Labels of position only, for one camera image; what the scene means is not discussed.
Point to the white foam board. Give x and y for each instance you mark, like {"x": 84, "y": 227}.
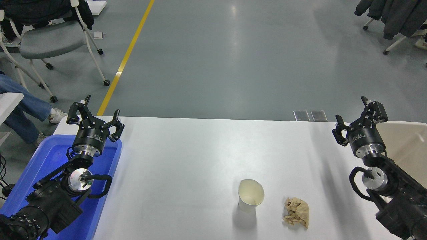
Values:
{"x": 96, "y": 6}

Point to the white paper cup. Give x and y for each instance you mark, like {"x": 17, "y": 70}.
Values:
{"x": 251, "y": 196}

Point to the large pale bin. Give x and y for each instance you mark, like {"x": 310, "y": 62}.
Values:
{"x": 407, "y": 146}

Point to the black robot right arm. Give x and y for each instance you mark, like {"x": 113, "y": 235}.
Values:
{"x": 397, "y": 200}

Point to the dark grey coat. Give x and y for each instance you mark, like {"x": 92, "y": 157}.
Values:
{"x": 397, "y": 13}

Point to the crumpled tan paper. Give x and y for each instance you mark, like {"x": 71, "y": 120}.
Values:
{"x": 297, "y": 213}

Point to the metal floor plate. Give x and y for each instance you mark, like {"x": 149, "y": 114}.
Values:
{"x": 319, "y": 115}
{"x": 301, "y": 115}

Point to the small white floor item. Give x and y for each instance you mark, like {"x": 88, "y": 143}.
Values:
{"x": 98, "y": 35}

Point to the white side table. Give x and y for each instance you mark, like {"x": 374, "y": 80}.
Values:
{"x": 8, "y": 103}

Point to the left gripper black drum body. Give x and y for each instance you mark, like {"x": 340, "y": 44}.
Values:
{"x": 90, "y": 136}

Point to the grey seat rolling chair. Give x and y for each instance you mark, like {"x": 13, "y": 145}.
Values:
{"x": 53, "y": 38}

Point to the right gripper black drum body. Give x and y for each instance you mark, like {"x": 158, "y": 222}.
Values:
{"x": 366, "y": 140}

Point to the black jacket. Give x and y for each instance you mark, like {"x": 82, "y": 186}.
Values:
{"x": 33, "y": 10}

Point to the white frame rolling chair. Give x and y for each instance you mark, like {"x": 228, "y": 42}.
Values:
{"x": 6, "y": 53}

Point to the blue plastic tray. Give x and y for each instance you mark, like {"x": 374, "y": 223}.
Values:
{"x": 50, "y": 153}

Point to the white leg rolling chair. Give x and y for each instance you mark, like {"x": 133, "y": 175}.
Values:
{"x": 395, "y": 43}

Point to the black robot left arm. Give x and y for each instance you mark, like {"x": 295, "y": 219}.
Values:
{"x": 50, "y": 203}

